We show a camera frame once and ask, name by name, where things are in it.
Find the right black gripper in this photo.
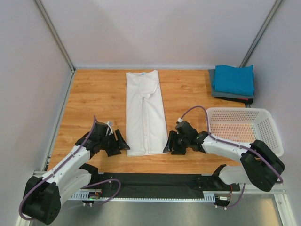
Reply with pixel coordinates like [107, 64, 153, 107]
[163, 131, 190, 156]

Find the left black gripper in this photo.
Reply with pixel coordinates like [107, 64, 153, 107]
[99, 129, 130, 157]

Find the white t-shirt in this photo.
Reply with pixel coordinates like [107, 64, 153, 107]
[126, 70, 168, 157]

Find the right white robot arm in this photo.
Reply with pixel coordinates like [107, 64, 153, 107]
[163, 121, 285, 192]

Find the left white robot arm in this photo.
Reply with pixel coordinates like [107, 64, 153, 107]
[18, 121, 130, 225]

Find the white plastic basket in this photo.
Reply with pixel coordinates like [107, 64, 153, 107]
[206, 107, 284, 157]

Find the folded black red t-shirt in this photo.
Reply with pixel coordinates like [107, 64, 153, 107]
[216, 97, 253, 105]

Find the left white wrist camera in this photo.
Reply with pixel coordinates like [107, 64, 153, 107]
[106, 121, 113, 135]

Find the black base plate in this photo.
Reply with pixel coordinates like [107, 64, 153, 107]
[90, 173, 240, 197]

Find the grey slotted cable duct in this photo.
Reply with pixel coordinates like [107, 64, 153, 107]
[68, 190, 231, 203]

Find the aluminium frame rail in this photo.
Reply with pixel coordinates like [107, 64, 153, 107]
[32, 170, 286, 194]

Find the left aluminium corner post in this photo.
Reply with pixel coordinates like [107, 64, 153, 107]
[33, 0, 76, 72]

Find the aluminium corner post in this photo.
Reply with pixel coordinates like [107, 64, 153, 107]
[33, 0, 76, 72]
[239, 0, 285, 68]

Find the right aluminium corner post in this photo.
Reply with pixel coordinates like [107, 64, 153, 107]
[239, 0, 285, 68]

